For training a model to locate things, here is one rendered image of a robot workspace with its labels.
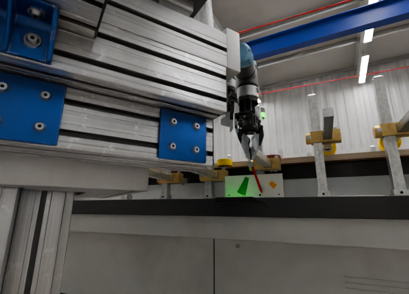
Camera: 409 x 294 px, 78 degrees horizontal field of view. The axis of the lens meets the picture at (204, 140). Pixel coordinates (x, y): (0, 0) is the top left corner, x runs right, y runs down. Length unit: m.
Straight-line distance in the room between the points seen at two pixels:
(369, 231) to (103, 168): 0.95
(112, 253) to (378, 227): 1.46
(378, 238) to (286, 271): 0.44
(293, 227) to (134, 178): 0.80
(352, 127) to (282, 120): 2.06
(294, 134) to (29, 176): 8.47
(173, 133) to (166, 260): 1.24
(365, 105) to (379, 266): 7.71
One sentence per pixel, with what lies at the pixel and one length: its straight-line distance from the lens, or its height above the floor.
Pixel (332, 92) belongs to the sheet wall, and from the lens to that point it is 9.08.
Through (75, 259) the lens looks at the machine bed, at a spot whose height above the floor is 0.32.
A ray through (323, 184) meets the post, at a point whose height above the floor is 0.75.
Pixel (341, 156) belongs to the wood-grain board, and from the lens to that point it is 1.31.
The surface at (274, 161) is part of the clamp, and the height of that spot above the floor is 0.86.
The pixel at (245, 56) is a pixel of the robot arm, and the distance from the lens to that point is 0.82.
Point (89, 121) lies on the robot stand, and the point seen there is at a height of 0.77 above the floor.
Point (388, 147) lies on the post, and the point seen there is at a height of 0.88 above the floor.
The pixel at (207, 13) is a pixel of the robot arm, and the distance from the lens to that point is 0.94.
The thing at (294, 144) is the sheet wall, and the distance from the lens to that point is 8.65.
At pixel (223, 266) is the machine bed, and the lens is 1.45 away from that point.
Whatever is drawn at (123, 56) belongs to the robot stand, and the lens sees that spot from 0.40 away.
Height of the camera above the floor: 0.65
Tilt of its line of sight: 16 degrees up
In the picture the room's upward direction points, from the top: straight up
